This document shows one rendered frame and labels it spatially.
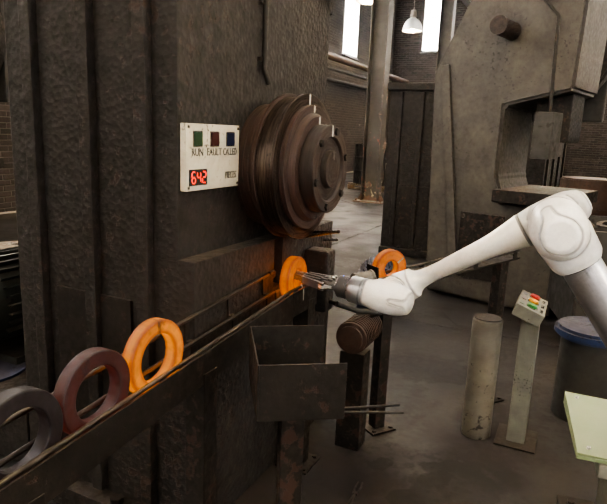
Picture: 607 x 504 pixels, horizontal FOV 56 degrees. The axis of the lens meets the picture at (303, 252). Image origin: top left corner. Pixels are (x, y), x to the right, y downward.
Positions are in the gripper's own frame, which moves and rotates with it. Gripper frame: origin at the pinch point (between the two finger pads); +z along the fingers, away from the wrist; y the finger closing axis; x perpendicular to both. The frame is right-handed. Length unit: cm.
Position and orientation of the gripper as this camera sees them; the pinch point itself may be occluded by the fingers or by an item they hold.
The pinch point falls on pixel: (295, 274)
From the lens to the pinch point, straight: 196.8
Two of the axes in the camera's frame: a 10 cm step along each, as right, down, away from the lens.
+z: -8.9, -2.1, 4.0
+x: 1.2, -9.6, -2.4
